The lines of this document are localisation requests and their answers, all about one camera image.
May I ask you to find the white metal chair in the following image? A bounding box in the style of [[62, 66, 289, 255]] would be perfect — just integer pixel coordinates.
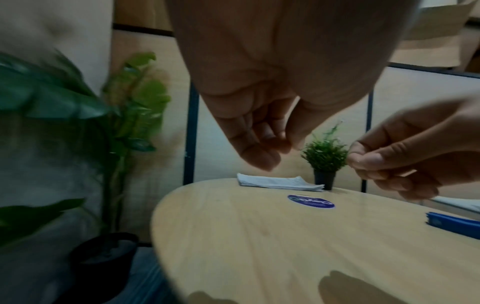
[[428, 196, 480, 215]]

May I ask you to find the small potted flowering plant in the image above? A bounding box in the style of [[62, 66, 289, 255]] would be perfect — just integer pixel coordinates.
[[300, 121, 351, 191]]

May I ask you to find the person's left hand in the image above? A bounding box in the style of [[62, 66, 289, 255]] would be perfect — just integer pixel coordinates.
[[164, 0, 423, 172]]

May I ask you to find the blue stapler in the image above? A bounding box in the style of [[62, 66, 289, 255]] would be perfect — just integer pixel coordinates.
[[425, 211, 480, 240]]

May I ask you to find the round blue sticker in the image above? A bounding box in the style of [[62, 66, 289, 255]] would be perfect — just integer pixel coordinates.
[[287, 194, 336, 211]]

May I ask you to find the stack of printed papers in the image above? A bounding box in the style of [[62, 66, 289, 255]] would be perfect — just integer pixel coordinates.
[[236, 173, 326, 192]]

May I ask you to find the person's right hand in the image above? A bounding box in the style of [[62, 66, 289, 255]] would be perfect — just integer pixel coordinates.
[[346, 95, 480, 203]]

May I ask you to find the round wooden table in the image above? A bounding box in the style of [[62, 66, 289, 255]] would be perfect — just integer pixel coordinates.
[[150, 178, 480, 304]]

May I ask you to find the large leafy potted plant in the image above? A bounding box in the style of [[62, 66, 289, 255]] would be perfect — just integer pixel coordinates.
[[0, 50, 172, 304]]

